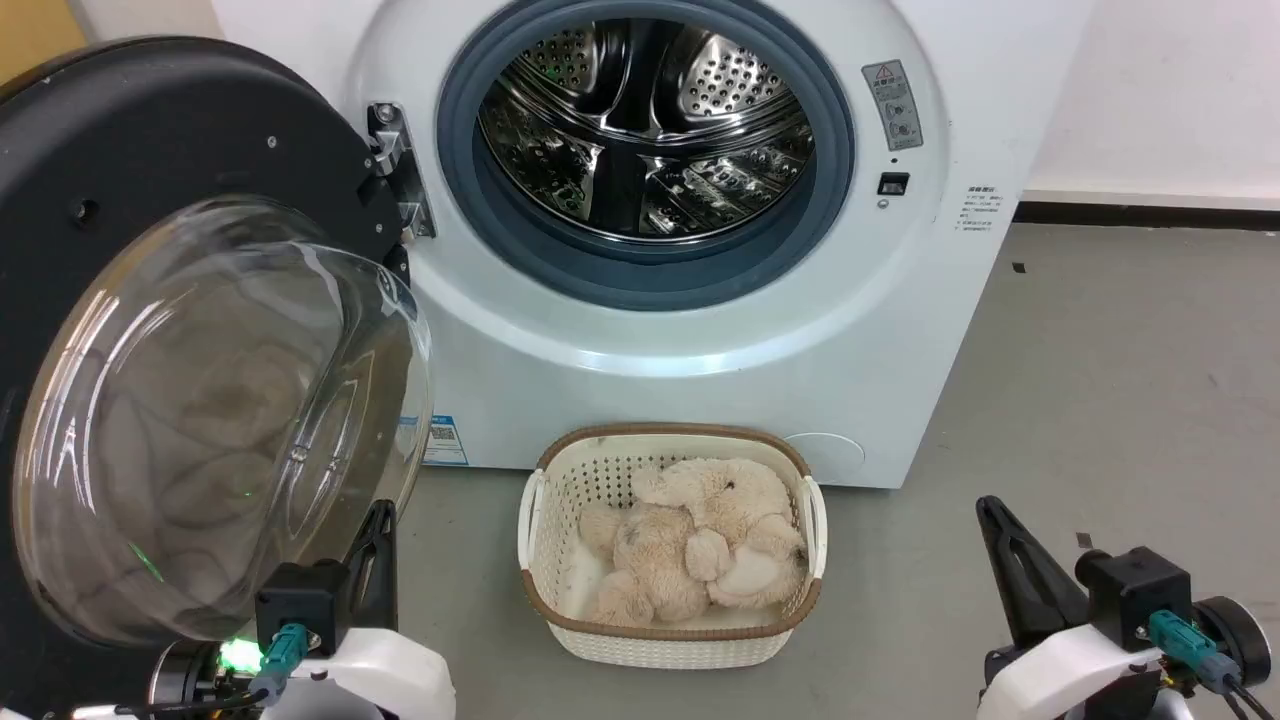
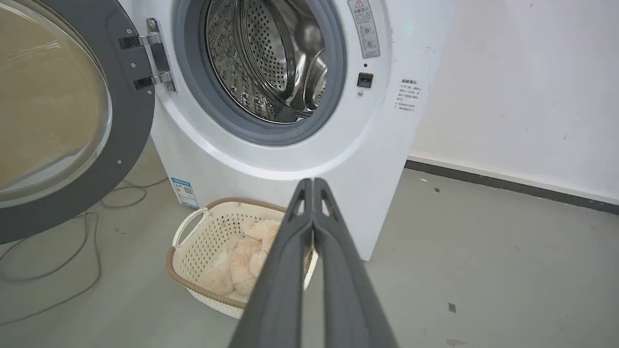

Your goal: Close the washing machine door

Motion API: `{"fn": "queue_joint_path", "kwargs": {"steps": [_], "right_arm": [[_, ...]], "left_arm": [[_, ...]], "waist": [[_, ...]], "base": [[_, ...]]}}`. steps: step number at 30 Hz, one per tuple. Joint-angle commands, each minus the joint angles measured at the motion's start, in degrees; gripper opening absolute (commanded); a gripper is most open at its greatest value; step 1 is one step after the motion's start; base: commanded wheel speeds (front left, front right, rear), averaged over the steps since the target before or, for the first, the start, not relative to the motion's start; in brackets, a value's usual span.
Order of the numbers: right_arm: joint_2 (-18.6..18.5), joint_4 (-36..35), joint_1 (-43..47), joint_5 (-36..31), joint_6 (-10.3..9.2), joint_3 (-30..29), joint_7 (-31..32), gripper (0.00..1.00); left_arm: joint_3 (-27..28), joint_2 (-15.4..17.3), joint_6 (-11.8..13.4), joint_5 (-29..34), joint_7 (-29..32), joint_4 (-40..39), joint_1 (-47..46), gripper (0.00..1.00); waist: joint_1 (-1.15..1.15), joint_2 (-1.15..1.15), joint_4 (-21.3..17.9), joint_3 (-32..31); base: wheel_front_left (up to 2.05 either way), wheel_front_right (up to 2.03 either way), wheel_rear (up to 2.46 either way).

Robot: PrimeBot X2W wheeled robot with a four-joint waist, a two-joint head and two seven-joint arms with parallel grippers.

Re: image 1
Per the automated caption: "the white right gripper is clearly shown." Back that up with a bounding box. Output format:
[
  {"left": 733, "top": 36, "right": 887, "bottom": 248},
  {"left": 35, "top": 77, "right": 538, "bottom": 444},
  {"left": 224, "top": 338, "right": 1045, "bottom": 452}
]
[{"left": 975, "top": 495, "right": 1197, "bottom": 720}]

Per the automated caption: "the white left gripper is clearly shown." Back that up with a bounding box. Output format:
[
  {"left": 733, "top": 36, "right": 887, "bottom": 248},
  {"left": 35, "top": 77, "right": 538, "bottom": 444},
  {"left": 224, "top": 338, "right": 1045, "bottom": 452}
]
[{"left": 262, "top": 499, "right": 457, "bottom": 720}]

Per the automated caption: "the black round washer door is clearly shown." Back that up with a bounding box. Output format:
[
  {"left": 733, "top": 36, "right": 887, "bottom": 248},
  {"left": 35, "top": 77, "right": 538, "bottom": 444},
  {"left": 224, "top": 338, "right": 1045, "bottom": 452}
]
[{"left": 0, "top": 36, "right": 437, "bottom": 720}]

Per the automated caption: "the white front-load washing machine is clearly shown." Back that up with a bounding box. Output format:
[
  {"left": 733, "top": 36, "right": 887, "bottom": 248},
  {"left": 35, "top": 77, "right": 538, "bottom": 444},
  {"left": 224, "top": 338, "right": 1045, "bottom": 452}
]
[{"left": 208, "top": 0, "right": 1097, "bottom": 491}]

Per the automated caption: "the metal door hinge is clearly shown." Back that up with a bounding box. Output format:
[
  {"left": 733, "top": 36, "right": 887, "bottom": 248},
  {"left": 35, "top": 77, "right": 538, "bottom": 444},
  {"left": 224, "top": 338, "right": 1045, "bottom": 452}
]
[{"left": 366, "top": 101, "right": 437, "bottom": 241}]

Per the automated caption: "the blue energy label sticker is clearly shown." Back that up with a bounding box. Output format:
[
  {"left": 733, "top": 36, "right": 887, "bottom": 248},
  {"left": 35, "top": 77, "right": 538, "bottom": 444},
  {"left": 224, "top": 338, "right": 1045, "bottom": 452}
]
[{"left": 398, "top": 414, "right": 470, "bottom": 468}]

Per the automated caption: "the white plastic laundry basket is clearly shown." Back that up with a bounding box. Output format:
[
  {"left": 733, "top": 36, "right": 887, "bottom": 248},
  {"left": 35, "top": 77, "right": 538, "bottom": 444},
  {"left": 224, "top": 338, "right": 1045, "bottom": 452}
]
[{"left": 517, "top": 423, "right": 829, "bottom": 670}]

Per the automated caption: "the beige plush toy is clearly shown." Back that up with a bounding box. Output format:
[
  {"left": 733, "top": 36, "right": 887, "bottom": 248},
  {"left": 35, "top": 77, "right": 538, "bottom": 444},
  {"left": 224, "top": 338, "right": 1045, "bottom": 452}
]
[{"left": 578, "top": 457, "right": 809, "bottom": 628}]

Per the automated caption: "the grey warning sticker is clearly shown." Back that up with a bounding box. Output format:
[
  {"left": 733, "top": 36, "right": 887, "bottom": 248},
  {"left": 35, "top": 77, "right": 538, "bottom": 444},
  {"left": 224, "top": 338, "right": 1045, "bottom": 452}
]
[{"left": 862, "top": 59, "right": 925, "bottom": 153}]

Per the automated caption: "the stainless steel drum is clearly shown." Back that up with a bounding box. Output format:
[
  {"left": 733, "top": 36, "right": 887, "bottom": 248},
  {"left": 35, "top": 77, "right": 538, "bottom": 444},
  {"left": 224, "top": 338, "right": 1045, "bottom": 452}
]
[{"left": 476, "top": 17, "right": 817, "bottom": 244}]

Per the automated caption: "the yellow wooden panel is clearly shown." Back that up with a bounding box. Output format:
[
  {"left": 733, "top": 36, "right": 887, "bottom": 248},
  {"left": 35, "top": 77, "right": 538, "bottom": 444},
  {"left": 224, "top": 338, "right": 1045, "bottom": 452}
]
[{"left": 0, "top": 0, "right": 89, "bottom": 89}]

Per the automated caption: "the teal left camera cable plug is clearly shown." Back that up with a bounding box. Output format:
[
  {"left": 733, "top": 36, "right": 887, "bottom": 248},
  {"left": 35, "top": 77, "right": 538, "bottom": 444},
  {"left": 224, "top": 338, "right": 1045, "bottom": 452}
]
[{"left": 246, "top": 622, "right": 311, "bottom": 707}]

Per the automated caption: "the teal camera cable plug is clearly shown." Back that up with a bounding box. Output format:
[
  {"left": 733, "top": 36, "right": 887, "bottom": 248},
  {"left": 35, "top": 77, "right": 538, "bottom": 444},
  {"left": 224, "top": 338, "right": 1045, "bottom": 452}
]
[
  {"left": 1147, "top": 610, "right": 1243, "bottom": 695},
  {"left": 246, "top": 622, "right": 311, "bottom": 707}
]

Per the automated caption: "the teal right camera cable plug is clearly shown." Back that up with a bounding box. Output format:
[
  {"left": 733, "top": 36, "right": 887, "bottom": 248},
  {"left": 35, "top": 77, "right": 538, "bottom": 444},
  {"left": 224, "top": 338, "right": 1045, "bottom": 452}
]
[{"left": 1147, "top": 610, "right": 1243, "bottom": 695}]

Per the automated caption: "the black wall baseboard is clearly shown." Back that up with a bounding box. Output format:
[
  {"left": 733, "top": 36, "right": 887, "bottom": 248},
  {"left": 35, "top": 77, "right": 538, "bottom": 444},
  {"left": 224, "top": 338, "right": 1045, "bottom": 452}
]
[{"left": 1013, "top": 201, "right": 1280, "bottom": 234}]

